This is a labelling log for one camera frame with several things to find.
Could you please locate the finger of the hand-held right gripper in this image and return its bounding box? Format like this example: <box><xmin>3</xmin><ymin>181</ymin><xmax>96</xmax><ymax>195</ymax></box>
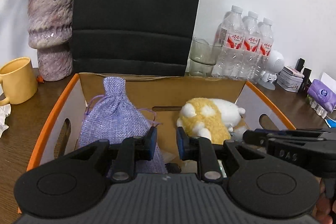
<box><xmin>254</xmin><ymin>128</ymin><xmax>332</xmax><ymax>135</ymax></box>
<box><xmin>243</xmin><ymin>130</ymin><xmax>279</xmax><ymax>147</ymax></box>

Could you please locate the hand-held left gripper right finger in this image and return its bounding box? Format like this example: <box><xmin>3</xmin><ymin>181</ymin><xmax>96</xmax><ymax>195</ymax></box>
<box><xmin>176</xmin><ymin>126</ymin><xmax>259</xmax><ymax>183</ymax></box>

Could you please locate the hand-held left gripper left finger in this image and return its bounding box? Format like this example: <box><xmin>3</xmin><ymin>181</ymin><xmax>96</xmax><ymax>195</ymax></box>
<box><xmin>75</xmin><ymin>126</ymin><xmax>158</xmax><ymax>182</ymax></box>

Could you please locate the yellow and white plush toy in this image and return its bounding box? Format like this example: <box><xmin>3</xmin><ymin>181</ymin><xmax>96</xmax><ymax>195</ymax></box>
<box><xmin>176</xmin><ymin>98</ymin><xmax>247</xmax><ymax>145</ymax></box>

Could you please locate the purple drawstring pouch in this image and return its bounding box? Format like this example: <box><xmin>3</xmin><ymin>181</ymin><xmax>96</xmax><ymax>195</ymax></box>
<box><xmin>79</xmin><ymin>76</ymin><xmax>168</xmax><ymax>178</ymax></box>

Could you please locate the red and orange cardboard box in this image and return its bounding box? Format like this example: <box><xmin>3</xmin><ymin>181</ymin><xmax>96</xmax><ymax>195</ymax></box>
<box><xmin>17</xmin><ymin>72</ymin><xmax>297</xmax><ymax>214</ymax></box>

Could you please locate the person's right hand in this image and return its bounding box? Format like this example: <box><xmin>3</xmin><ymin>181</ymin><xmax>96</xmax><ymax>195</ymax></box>
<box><xmin>314</xmin><ymin>177</ymin><xmax>335</xmax><ymax>224</ymax></box>

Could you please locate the strip of white vials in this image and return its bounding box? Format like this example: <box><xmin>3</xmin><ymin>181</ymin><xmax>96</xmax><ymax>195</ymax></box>
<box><xmin>306</xmin><ymin>97</ymin><xmax>328</xmax><ymax>118</ymax></box>

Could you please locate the purple tissue packet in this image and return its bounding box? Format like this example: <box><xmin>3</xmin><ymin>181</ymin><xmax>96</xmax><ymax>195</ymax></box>
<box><xmin>307</xmin><ymin>79</ymin><xmax>336</xmax><ymax>112</ymax></box>

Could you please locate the small pink case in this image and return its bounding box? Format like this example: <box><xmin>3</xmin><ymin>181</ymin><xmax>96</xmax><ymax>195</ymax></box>
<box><xmin>282</xmin><ymin>66</ymin><xmax>305</xmax><ymax>78</ymax></box>

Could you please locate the white paper sheet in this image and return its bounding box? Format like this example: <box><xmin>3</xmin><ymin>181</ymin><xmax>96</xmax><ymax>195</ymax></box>
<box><xmin>322</xmin><ymin>72</ymin><xmax>336</xmax><ymax>88</ymax></box>

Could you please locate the white robot figure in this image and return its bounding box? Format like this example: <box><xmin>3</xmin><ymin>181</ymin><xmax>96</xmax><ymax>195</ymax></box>
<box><xmin>259</xmin><ymin>50</ymin><xmax>285</xmax><ymax>90</ymax></box>

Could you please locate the clear water bottle red label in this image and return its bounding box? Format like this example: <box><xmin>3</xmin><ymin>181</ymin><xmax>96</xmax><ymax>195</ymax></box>
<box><xmin>212</xmin><ymin>5</ymin><xmax>246</xmax><ymax>79</ymax></box>
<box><xmin>241</xmin><ymin>11</ymin><xmax>262</xmax><ymax>80</ymax></box>
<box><xmin>256</xmin><ymin>17</ymin><xmax>274</xmax><ymax>81</ymax></box>

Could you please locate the clear glass cup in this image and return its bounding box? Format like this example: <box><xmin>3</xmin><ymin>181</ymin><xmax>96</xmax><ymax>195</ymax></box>
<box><xmin>189</xmin><ymin>37</ymin><xmax>223</xmax><ymax>77</ymax></box>

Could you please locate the yellow mug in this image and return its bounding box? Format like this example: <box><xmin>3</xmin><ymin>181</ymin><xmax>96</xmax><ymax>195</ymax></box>
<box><xmin>0</xmin><ymin>57</ymin><xmax>38</xmax><ymax>106</ymax></box>

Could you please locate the crumpled white tissue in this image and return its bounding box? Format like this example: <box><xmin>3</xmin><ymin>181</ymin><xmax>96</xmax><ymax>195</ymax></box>
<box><xmin>0</xmin><ymin>103</ymin><xmax>12</xmax><ymax>138</ymax></box>

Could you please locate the mottled purple ceramic vase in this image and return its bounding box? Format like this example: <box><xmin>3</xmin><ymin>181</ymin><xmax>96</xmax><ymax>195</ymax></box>
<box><xmin>27</xmin><ymin>0</ymin><xmax>75</xmax><ymax>82</ymax></box>

